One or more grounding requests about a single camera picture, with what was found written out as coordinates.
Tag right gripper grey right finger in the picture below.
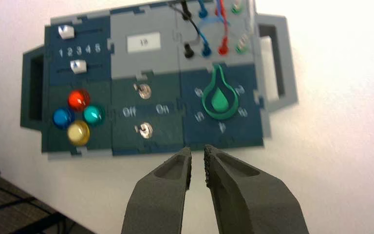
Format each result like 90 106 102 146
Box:
204 144 310 234

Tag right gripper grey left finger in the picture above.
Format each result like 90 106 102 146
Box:
121 147 193 234

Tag blue wire with plugs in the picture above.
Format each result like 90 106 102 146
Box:
193 0 229 58

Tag green teardrop rotary knob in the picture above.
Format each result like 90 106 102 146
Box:
201 64 240 121

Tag yellow dome button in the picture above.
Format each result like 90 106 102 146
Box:
67 120 91 147

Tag teal dome button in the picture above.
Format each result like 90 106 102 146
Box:
83 104 106 127

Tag blue grey task board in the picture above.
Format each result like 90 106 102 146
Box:
20 0 299 161

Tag blue dome button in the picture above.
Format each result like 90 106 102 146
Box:
52 108 75 130

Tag red dome button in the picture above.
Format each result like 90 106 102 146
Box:
68 89 91 112

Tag white slider knob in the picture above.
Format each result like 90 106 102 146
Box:
58 25 75 40
70 60 88 74

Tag white number label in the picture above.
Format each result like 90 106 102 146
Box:
127 31 161 53

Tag metal toggle switch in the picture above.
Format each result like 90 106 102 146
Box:
133 83 152 100
134 122 154 139

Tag black wire with plugs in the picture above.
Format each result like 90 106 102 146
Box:
168 0 205 59

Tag white wire with green plugs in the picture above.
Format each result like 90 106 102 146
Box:
230 0 251 55

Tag red wire with plugs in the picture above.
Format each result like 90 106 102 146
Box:
214 0 231 56

